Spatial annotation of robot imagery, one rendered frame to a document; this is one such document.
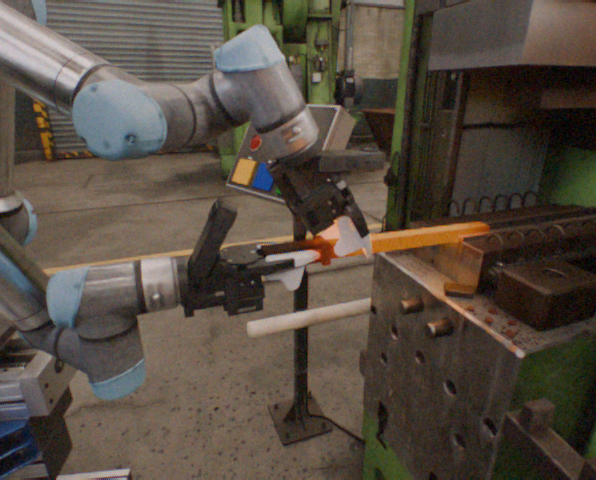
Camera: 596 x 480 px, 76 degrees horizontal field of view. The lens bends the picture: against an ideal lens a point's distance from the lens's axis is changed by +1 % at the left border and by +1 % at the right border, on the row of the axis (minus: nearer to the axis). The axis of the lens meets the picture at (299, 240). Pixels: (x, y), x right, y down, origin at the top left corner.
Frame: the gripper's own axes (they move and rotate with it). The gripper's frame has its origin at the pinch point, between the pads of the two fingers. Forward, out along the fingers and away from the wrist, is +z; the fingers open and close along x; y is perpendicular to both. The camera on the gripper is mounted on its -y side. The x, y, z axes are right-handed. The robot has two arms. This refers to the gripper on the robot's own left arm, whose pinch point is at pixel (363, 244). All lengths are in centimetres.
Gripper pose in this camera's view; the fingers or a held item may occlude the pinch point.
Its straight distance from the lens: 63.5
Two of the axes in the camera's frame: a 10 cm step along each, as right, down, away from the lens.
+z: 4.6, 7.5, 4.8
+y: -8.2, 5.7, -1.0
